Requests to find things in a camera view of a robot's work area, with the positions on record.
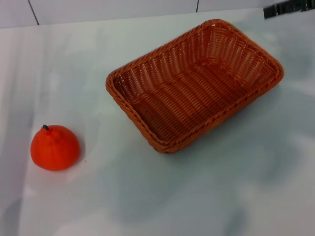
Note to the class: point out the orange woven rectangular basket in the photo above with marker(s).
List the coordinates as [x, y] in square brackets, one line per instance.
[194, 98]

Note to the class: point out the orange toy tangerine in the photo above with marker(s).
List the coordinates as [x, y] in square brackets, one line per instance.
[55, 150]

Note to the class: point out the black object at table edge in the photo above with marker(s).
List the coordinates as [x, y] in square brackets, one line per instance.
[288, 11]

